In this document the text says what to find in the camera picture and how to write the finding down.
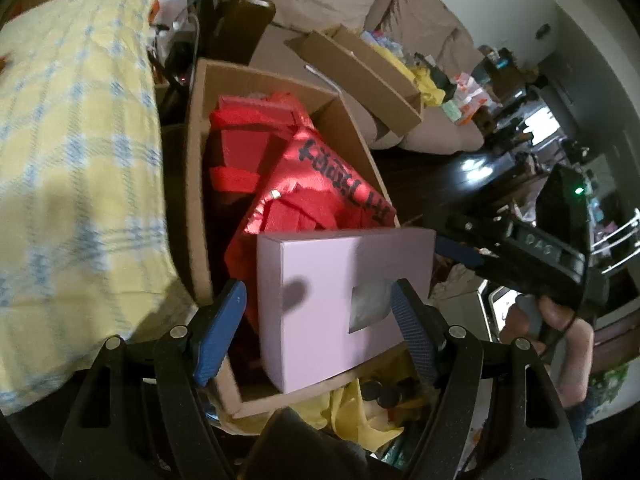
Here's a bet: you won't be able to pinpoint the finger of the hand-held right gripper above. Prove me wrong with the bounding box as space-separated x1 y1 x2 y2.
434 236 486 271
439 211 517 244

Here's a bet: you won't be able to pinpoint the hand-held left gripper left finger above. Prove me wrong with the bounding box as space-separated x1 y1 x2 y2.
54 278 248 480

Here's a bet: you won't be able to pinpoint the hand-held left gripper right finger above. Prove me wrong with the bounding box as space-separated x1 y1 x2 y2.
390 278 583 480

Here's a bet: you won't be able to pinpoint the pink box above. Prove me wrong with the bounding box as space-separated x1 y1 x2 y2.
256 226 437 395

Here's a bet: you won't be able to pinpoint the red plastic bag black lettering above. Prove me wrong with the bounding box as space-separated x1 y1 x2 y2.
224 127 402 334

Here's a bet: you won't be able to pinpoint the glossy red tote bag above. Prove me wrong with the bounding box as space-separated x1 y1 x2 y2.
207 91 318 197

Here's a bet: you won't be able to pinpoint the large cardboard box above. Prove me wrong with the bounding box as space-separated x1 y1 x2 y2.
185 57 402 419

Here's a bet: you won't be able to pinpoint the person's right forearm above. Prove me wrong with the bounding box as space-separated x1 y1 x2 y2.
550 349 599 454

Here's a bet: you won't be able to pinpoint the person's right hand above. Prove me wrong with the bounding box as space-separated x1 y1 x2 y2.
500 294 596 362

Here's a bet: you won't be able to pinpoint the white crackle patterned box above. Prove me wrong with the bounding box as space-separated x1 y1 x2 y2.
434 260 507 344

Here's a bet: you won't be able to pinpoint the brown sofa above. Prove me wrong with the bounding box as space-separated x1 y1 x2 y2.
250 0 487 157

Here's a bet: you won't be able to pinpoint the orange white paper bag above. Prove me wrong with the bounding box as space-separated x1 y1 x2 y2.
452 72 489 112

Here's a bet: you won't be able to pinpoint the person's grey trousers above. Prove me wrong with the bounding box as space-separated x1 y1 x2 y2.
240 406 372 480

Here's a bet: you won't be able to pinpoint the black cloth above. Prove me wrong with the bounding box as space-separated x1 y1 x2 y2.
432 67 459 97

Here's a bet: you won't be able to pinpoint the yellow cloth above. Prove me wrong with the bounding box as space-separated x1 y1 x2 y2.
397 55 447 107

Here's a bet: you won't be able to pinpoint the shallow cardboard tray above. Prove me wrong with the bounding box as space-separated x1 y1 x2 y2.
286 25 425 144

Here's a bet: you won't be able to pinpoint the pile of colourful packets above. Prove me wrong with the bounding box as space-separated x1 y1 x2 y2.
361 30 407 59

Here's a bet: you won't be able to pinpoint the yellow plaid tablecloth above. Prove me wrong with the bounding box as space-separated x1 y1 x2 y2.
0 0 197 417

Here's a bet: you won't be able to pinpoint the dark wooden side table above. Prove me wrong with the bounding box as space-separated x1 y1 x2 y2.
197 0 277 69

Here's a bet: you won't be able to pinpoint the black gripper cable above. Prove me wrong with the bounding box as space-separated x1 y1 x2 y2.
542 280 589 349

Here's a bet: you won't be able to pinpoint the white cable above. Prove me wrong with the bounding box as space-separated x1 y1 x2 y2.
306 64 342 92

